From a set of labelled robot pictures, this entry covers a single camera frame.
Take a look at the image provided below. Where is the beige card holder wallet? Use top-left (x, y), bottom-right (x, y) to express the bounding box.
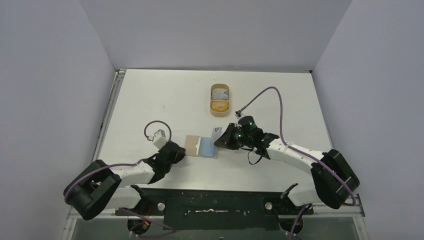
top-left (184, 135), bottom-right (219, 159)

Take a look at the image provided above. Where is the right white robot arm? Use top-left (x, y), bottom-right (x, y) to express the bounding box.
top-left (213, 116), bottom-right (360, 214)

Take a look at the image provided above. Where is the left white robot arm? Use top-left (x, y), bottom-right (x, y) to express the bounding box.
top-left (63, 141), bottom-right (186, 221)

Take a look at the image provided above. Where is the yellow card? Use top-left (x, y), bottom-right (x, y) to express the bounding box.
top-left (210, 100), bottom-right (230, 113)

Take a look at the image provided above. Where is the beige oval tray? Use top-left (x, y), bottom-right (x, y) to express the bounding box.
top-left (209, 83), bottom-right (231, 117)

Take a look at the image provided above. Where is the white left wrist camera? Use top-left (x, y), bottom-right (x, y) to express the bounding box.
top-left (152, 129), bottom-right (169, 150)

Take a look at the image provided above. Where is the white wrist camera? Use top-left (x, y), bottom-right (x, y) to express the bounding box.
top-left (234, 110), bottom-right (246, 127)
top-left (152, 129), bottom-right (169, 150)

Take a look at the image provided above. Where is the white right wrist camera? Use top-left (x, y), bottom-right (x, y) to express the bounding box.
top-left (234, 110), bottom-right (246, 127)

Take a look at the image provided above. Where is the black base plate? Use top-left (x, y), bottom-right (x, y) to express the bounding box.
top-left (129, 187), bottom-right (304, 234)

